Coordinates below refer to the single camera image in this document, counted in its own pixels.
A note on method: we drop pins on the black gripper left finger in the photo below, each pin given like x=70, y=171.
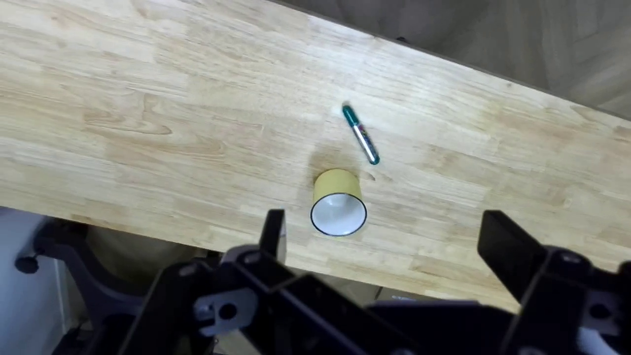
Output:
x=273, y=230

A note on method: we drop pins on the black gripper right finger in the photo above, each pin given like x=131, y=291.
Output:
x=510, y=248

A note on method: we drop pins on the yellow enamel cup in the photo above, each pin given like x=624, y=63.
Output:
x=336, y=189

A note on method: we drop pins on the black wheeled pedestal stand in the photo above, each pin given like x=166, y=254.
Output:
x=86, y=264

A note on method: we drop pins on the green marker pen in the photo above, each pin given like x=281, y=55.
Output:
x=360, y=134

